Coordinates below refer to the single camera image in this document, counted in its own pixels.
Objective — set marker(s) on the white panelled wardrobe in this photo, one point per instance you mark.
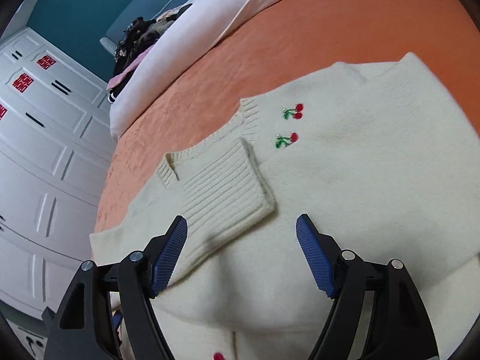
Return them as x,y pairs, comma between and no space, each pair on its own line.
56,149

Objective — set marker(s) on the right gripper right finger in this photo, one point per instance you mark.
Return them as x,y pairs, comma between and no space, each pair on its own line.
399,325

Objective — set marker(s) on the cream knit cardigan red buttons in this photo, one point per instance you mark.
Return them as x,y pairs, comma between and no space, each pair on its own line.
381,158

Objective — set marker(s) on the orange plush bed blanket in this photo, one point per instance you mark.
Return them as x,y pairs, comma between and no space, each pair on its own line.
285,41

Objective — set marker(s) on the white folded duvet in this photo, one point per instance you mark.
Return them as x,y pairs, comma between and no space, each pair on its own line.
189,38

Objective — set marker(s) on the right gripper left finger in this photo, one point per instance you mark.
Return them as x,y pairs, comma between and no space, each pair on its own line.
129,286

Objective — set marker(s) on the dark clothes pile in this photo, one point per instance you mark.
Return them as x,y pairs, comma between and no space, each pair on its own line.
138,39

